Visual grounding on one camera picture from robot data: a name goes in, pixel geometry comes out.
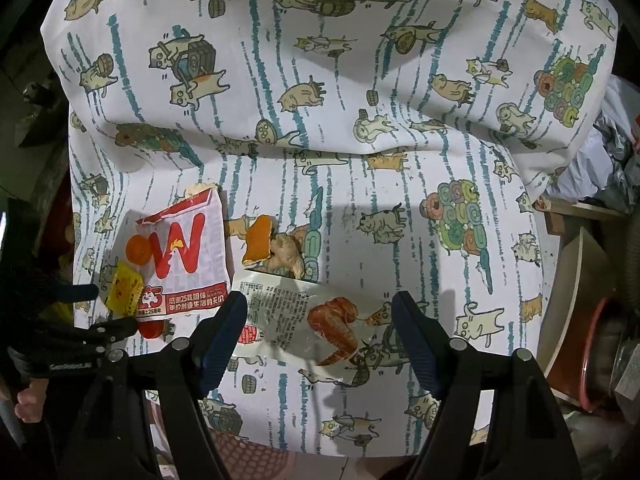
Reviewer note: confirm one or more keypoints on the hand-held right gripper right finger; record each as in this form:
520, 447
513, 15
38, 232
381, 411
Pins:
416, 345

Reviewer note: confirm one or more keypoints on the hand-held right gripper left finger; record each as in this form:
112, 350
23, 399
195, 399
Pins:
223, 340

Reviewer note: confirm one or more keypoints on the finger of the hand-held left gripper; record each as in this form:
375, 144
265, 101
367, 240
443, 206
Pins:
107, 331
75, 292

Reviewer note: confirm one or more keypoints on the yellow sauce packet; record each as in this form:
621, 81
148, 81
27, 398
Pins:
124, 290

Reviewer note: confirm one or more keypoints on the orange plastic bottle cap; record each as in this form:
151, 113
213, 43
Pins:
137, 250

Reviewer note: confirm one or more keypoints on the chicken wing print wrapper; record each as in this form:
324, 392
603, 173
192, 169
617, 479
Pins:
300, 315

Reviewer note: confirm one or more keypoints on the white red paper wrapper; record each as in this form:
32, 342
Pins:
185, 255

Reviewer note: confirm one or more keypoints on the beige ginger piece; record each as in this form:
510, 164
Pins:
287, 257

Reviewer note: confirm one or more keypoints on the pink mesh plastic basket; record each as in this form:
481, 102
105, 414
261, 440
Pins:
260, 460

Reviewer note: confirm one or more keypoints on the person's left hand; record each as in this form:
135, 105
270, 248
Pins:
30, 402

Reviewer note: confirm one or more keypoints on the red plastic bottle cap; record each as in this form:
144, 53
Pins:
149, 329

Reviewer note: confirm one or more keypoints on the red plastic container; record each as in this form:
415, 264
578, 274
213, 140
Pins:
60, 225

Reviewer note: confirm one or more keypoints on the orange peel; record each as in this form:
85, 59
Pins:
259, 237

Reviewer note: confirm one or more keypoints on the curved white board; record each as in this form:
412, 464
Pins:
570, 300

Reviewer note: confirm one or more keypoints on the red plastic basin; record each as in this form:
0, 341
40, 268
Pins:
605, 340

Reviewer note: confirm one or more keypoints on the cat print white cloth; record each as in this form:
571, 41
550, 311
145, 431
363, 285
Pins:
350, 135

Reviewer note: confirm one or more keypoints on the grey white plastic bag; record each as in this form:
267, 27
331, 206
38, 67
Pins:
605, 160

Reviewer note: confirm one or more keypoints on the wooden frame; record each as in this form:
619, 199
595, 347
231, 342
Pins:
580, 212

